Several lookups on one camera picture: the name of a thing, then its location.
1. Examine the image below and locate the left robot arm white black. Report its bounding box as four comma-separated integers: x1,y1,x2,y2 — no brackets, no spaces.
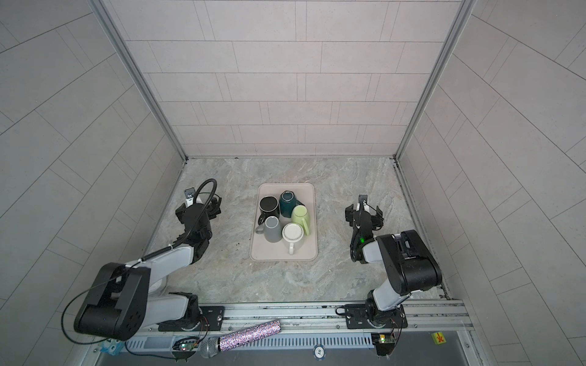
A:
73,194,221,341

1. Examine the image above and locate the circuit board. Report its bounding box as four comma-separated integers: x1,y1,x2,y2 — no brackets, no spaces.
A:
172,337,199,352
371,333,397,357

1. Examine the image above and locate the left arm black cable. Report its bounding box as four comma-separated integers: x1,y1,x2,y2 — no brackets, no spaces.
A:
60,178,218,346

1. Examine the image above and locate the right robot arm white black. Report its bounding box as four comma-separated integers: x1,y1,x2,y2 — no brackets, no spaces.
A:
345,195,443,328

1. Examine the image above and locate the right circuit board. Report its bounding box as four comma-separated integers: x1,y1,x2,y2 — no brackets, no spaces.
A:
371,333,397,357

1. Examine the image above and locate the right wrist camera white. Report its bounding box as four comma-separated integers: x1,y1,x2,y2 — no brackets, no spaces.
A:
358,195,368,210

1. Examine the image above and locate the white mug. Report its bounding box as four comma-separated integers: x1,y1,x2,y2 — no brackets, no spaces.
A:
282,223,305,256

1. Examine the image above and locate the grey mug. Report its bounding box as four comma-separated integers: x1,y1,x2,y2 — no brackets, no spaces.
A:
255,216,282,243

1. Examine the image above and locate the left circuit board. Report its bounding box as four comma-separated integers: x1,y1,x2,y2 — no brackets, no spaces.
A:
172,337,199,352

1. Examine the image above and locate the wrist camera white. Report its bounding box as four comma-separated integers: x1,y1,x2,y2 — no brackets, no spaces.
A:
358,195,368,210
184,188,196,207

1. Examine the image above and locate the blue owl figure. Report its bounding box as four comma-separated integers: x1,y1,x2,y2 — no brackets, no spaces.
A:
100,339,125,356

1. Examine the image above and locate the beige rectangular tray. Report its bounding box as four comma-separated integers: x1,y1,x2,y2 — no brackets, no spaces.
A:
249,182,319,262

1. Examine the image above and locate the light green mug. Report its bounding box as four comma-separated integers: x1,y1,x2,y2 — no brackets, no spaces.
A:
291,204,311,236

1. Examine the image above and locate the dark green faceted mug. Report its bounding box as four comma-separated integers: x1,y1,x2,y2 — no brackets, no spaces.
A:
279,190,304,218

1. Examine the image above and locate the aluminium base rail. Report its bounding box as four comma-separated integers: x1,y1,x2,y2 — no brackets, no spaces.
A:
130,299,474,337

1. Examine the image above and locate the round blue white badge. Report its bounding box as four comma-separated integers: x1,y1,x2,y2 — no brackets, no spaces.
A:
314,346,325,360

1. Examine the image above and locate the black mug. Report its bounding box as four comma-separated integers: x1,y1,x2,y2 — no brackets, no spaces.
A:
257,196,280,225

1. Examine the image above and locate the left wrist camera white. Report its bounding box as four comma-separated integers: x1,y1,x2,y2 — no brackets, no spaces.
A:
184,188,196,207

